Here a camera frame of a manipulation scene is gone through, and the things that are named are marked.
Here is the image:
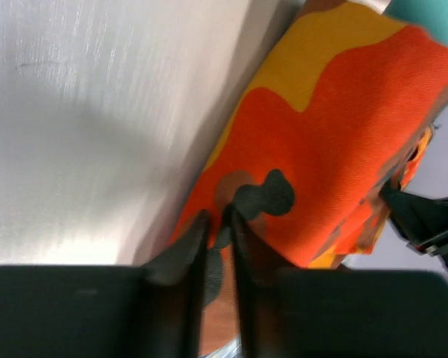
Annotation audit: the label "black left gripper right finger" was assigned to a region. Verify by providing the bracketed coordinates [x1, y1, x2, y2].
[223, 205, 292, 357]

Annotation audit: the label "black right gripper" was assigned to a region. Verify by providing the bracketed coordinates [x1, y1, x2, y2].
[380, 186, 448, 270]

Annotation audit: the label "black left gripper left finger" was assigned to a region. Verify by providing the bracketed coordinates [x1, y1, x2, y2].
[140, 210, 210, 357]

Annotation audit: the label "orange camouflage trousers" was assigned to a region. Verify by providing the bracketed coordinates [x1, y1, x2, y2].
[174, 1, 448, 342]

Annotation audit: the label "teal t-shirt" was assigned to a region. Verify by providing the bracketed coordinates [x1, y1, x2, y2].
[384, 0, 448, 46]

